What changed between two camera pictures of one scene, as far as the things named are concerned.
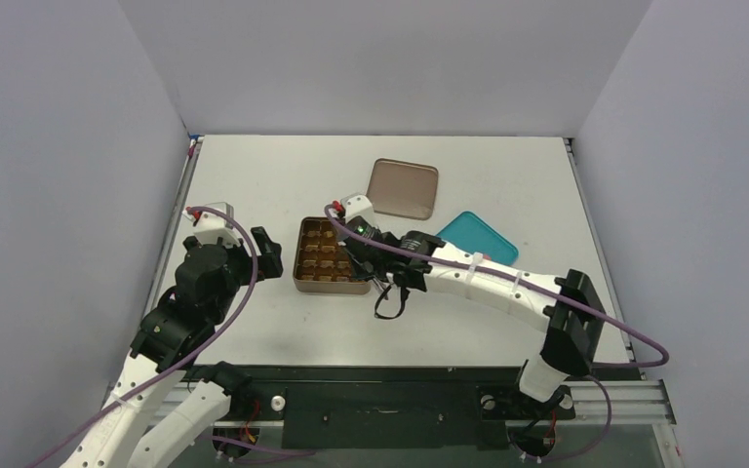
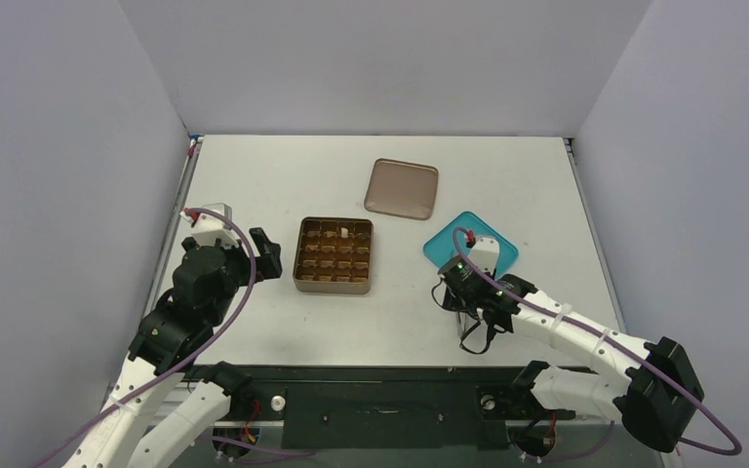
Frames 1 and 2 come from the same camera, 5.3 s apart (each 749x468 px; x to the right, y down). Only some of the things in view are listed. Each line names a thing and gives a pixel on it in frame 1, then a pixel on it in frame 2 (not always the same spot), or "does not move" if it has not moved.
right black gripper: [370, 259] -> [471, 311]
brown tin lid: [403, 189] does not move
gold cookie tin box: [321, 264] does not move
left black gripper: [269, 263] does not move
